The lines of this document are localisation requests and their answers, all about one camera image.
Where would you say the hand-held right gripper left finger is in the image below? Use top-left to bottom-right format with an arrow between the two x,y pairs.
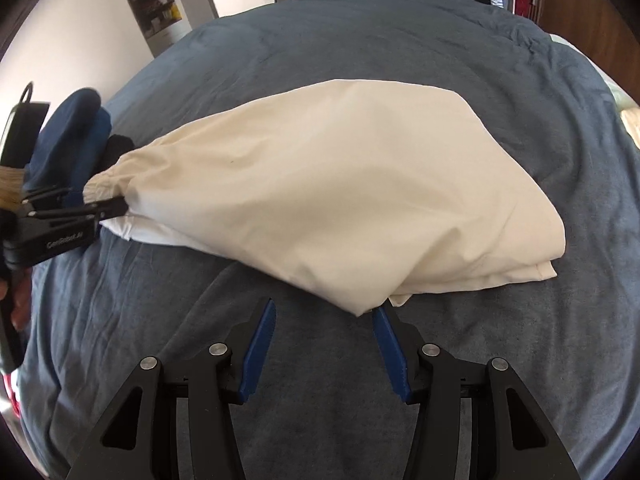
65,298 -> 278,480

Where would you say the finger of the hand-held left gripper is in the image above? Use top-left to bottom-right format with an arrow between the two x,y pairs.
21,186 -> 76,207
30,196 -> 130,222

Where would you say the black cloth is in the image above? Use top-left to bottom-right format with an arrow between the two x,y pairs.
97,133 -> 137,181

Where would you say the person's left hand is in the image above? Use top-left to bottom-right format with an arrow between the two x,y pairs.
0,275 -> 34,332

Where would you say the navy blue cloth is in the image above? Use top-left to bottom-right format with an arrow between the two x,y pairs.
22,87 -> 112,207

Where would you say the brown wooden wardrobe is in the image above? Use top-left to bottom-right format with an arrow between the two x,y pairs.
529,0 -> 640,92

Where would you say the cream pillowcase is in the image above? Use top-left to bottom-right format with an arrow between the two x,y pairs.
82,78 -> 567,318

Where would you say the blue bed blanket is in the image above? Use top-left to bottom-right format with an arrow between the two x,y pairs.
17,0 -> 640,480

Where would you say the white shelf unit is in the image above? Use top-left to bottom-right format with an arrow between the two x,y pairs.
112,0 -> 221,59

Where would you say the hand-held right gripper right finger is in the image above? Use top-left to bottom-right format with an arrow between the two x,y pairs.
372,305 -> 582,480

